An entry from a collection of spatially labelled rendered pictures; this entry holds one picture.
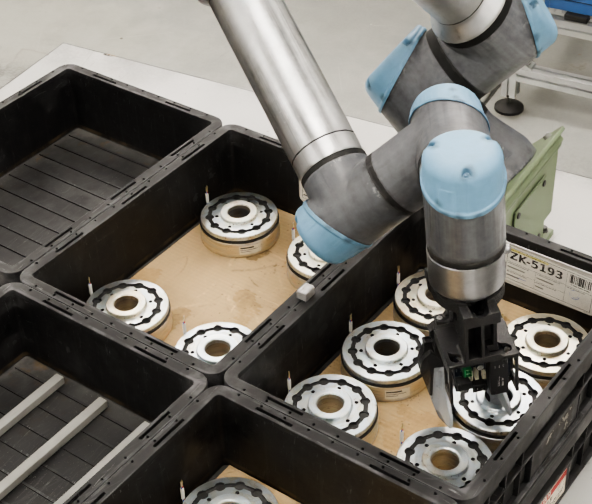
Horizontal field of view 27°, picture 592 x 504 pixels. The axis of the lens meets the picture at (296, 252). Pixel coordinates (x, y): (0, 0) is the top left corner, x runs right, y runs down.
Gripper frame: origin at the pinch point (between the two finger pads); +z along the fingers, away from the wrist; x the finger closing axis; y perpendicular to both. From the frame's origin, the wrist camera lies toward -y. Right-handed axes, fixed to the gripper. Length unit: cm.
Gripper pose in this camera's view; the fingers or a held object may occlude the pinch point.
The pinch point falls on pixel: (468, 406)
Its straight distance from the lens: 138.4
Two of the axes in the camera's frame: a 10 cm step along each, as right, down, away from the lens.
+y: 1.6, 6.1, -7.8
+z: 1.2, 7.7, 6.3
